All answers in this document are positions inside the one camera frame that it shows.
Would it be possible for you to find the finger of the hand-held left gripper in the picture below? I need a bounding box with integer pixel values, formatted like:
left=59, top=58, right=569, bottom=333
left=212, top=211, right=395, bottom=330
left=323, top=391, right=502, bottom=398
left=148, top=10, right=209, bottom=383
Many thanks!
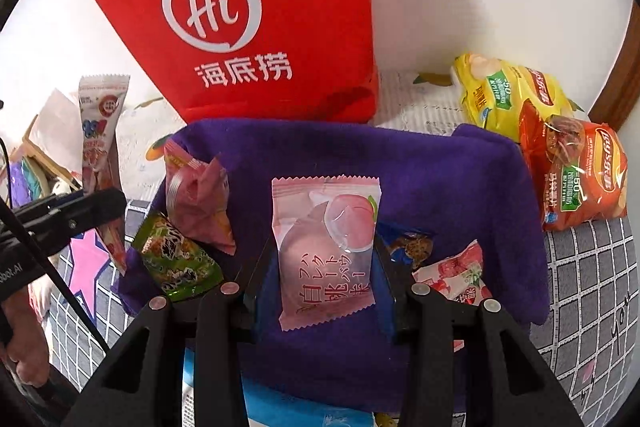
left=12, top=192, right=86, bottom=215
left=30, top=188, right=127, bottom=253

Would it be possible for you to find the dark blue cookie packet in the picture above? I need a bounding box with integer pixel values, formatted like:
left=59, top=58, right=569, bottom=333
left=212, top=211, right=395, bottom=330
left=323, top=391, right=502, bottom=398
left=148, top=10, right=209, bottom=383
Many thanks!
left=377, top=224, right=435, bottom=270

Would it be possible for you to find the purple cloth basket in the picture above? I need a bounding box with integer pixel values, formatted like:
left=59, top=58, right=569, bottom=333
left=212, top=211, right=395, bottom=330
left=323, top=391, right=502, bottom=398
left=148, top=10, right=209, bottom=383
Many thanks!
left=112, top=118, right=550, bottom=418

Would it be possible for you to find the red paper bag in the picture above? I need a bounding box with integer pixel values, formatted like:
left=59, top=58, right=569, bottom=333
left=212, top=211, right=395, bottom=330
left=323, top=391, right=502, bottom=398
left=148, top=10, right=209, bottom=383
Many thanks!
left=77, top=0, right=378, bottom=125

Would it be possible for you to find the wooden box with items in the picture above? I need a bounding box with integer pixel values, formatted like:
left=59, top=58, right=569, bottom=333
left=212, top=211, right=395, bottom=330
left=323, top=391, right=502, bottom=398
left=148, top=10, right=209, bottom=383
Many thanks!
left=10, top=114, right=83, bottom=188

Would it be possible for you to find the long white pink stick packet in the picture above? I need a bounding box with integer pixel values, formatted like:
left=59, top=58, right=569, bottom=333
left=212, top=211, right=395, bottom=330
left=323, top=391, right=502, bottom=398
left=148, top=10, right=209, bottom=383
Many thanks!
left=78, top=73, right=132, bottom=278

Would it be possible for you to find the yellow chips bag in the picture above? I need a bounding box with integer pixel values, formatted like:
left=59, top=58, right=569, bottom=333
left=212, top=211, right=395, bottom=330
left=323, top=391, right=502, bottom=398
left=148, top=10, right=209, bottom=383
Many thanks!
left=451, top=52, right=588, bottom=142

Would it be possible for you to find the white plastic bag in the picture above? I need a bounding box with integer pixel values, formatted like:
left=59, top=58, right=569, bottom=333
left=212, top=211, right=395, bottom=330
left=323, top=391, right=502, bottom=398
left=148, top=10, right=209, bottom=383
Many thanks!
left=27, top=89, right=86, bottom=178

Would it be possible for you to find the person's left hand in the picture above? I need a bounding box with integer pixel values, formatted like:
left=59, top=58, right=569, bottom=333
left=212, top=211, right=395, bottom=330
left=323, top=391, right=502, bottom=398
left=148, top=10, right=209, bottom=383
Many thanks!
left=0, top=294, right=53, bottom=390

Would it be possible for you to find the black cable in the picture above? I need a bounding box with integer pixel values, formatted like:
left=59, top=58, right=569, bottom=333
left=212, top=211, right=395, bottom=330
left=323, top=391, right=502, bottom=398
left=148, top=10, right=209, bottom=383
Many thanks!
left=0, top=194, right=108, bottom=353

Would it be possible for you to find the brown wooden door frame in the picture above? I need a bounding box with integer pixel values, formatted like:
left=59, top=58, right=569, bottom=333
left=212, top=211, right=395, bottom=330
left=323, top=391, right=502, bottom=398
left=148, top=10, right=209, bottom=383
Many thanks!
left=589, top=0, right=640, bottom=134

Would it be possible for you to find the blue cardboard box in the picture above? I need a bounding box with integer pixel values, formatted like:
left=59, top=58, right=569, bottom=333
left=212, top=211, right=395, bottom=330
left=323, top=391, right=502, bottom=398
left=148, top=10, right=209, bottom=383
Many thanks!
left=182, top=347, right=376, bottom=427

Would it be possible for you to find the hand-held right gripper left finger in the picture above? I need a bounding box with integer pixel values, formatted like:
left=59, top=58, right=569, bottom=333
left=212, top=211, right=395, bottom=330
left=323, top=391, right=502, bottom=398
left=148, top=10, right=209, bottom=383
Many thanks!
left=62, top=237, right=281, bottom=427

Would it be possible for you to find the grey checked tablecloth with stars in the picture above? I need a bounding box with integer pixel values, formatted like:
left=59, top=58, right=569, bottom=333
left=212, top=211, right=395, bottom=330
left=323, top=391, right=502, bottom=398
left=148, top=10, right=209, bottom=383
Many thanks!
left=30, top=199, right=640, bottom=427

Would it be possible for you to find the pink strawberry snack packet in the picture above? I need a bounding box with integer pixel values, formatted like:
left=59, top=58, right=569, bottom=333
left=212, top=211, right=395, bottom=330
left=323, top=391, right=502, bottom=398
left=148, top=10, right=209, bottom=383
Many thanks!
left=411, top=239, right=493, bottom=308

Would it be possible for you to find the pink peach snack packet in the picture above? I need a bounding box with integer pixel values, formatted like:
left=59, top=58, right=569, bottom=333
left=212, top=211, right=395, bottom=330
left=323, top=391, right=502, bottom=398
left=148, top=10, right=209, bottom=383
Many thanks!
left=271, top=174, right=382, bottom=333

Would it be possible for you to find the orange chips bag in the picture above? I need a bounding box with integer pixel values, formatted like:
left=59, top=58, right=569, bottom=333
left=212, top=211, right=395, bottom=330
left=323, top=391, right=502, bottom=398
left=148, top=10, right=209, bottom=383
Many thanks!
left=519, top=99, right=628, bottom=233

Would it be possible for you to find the green snack packet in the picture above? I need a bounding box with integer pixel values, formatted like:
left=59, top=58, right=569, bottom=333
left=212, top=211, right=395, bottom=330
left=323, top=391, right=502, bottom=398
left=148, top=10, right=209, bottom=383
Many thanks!
left=131, top=213, right=225, bottom=304

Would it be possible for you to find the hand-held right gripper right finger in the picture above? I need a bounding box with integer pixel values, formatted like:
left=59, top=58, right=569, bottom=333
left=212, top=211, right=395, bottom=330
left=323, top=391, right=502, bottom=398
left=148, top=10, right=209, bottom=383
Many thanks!
left=372, top=234, right=586, bottom=427

